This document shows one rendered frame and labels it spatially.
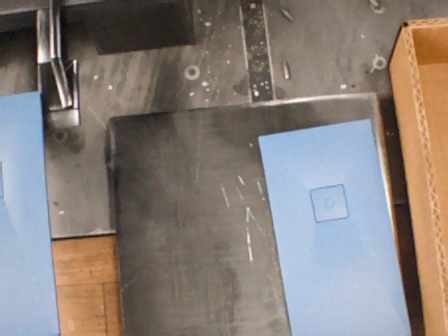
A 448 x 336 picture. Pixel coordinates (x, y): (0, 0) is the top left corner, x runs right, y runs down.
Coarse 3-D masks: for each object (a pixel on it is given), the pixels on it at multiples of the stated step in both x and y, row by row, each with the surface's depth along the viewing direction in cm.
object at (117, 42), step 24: (168, 0) 53; (0, 24) 54; (24, 24) 54; (96, 24) 56; (120, 24) 56; (144, 24) 56; (168, 24) 57; (192, 24) 59; (96, 48) 59; (120, 48) 60; (144, 48) 60
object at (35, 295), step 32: (32, 96) 50; (0, 128) 50; (32, 128) 50; (0, 160) 50; (32, 160) 49; (32, 192) 49; (0, 224) 49; (32, 224) 49; (0, 256) 48; (32, 256) 48; (0, 288) 48; (32, 288) 48; (0, 320) 47; (32, 320) 47
